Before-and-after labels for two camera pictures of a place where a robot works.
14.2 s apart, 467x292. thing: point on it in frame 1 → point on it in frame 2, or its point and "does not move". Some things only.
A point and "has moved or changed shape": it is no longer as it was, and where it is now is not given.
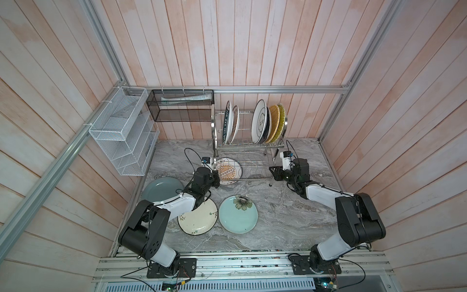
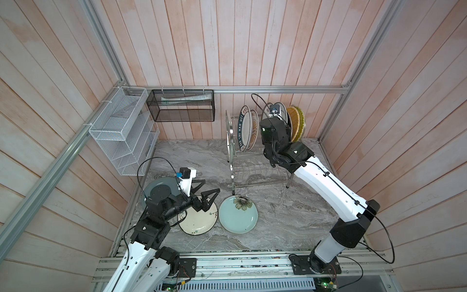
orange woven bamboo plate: (275, 119) → (294, 120)
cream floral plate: (200, 221) does not move
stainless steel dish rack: (245, 143) has moved or changed shape
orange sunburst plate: (235, 121) → (255, 128)
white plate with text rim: (228, 124) → (244, 128)
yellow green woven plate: (281, 122) → (301, 123)
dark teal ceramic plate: (160, 188) does not move
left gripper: (216, 177) → (204, 204)
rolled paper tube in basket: (165, 101) does not move
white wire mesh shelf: (126, 131) does not move
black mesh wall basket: (181, 105) does not move
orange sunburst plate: (230, 171) → (284, 113)
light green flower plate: (238, 213) does not move
